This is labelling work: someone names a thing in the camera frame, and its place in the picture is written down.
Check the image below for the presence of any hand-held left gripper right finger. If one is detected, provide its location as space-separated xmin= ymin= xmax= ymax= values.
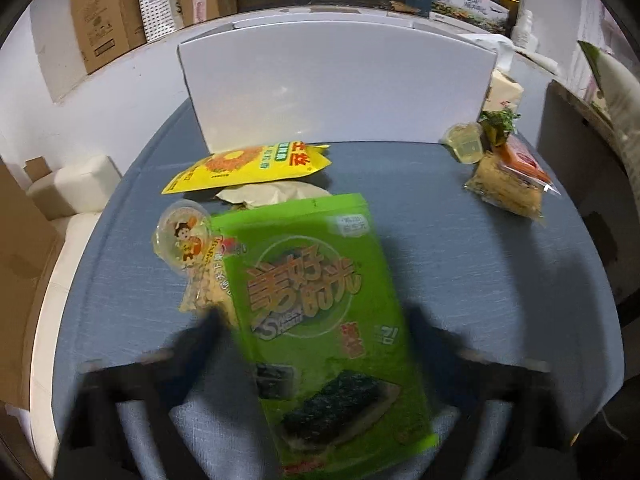
xmin=401 ymin=304 xmax=578 ymax=480

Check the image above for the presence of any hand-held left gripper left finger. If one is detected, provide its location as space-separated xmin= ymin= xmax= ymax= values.
xmin=54 ymin=306 xmax=259 ymax=480

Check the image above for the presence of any green seaweed snack bag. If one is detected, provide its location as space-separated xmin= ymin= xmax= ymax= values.
xmin=210 ymin=192 xmax=442 ymax=479

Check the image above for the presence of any clear packet of beige snacks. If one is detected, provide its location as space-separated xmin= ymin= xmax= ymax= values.
xmin=178 ymin=236 xmax=240 ymax=330

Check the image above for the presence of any blue tablecloth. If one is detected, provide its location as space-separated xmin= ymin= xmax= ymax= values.
xmin=34 ymin=97 xmax=626 ymax=480

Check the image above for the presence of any cartoon lid jelly cup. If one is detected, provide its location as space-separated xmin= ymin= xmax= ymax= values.
xmin=152 ymin=199 xmax=215 ymax=279

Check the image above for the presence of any beige crumpled packet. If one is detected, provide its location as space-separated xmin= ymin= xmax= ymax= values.
xmin=215 ymin=180 xmax=332 ymax=209

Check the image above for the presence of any yellow snack bag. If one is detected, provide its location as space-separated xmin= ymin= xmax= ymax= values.
xmin=160 ymin=142 xmax=334 ymax=196

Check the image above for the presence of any clear packet of yellow crackers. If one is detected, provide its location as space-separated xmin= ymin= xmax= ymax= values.
xmin=464 ymin=152 xmax=546 ymax=219

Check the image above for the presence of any flat brown cardboard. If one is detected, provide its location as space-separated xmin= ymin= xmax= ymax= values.
xmin=0 ymin=159 xmax=67 ymax=412

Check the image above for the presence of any clear yellow jelly cup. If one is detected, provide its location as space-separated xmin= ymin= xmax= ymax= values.
xmin=442 ymin=122 xmax=489 ymax=164

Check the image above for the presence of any white sofa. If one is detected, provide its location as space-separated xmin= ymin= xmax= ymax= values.
xmin=24 ymin=154 xmax=124 ymax=466

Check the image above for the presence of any orange red snack packet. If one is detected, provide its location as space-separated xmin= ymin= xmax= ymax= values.
xmin=501 ymin=134 xmax=562 ymax=195

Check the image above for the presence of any green leaf print packet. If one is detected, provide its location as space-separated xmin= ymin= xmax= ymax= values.
xmin=477 ymin=107 xmax=522 ymax=149

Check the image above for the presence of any dark chair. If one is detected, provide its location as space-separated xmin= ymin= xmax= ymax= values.
xmin=536 ymin=79 xmax=640 ymax=306

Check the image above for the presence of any beige carton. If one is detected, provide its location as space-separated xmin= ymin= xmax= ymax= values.
xmin=482 ymin=69 xmax=524 ymax=117

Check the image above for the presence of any white box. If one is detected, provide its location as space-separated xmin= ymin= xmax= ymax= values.
xmin=177 ymin=7 xmax=501 ymax=155

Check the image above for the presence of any green and white bag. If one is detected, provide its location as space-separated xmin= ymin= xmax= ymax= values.
xmin=576 ymin=39 xmax=640 ymax=173

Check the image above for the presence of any landscape print box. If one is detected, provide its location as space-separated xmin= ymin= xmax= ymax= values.
xmin=404 ymin=0 xmax=512 ymax=22

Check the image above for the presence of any white perforated strip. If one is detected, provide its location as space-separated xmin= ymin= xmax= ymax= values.
xmin=134 ymin=0 xmax=179 ymax=42

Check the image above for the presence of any large cardboard box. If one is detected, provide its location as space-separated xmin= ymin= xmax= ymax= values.
xmin=69 ymin=0 xmax=149 ymax=75

